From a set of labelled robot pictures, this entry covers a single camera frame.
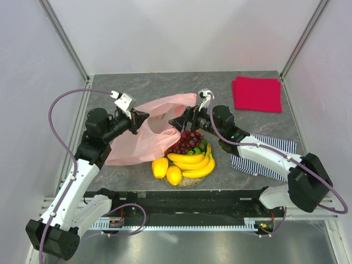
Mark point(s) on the red cloth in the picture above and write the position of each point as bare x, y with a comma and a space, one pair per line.
257, 94

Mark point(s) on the yellow lemon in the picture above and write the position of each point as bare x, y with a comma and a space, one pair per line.
174, 175

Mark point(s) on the blue white striped cloth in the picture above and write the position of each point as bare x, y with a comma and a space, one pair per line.
266, 162

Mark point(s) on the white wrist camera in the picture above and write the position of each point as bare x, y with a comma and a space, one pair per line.
124, 101
206, 98

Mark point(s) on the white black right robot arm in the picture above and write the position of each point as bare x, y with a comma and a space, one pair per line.
307, 181

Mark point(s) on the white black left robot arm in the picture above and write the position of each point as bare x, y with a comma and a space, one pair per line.
62, 225

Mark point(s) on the yellow bell pepper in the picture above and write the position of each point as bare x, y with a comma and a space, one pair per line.
159, 167

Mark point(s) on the round speckled plate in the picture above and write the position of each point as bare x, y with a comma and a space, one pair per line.
185, 183

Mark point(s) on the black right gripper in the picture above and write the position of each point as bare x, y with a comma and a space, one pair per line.
191, 114

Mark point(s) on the red grape bunch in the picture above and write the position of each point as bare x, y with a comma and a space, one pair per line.
187, 142

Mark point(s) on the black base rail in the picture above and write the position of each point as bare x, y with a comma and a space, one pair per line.
190, 208

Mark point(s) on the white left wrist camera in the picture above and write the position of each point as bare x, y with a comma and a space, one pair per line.
124, 101

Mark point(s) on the grey slotted cable duct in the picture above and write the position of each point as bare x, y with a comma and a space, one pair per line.
106, 225

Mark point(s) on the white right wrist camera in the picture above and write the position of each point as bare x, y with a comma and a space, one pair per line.
206, 98

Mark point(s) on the pink plastic bag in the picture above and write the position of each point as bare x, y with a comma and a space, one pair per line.
155, 135

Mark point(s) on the green orange mango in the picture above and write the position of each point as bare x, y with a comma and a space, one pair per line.
203, 144

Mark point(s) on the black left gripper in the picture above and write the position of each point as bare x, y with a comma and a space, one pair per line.
136, 118

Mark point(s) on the small green watermelon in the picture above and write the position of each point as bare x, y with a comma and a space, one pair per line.
194, 151

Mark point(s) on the yellow banana bunch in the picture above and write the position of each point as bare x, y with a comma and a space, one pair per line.
194, 166

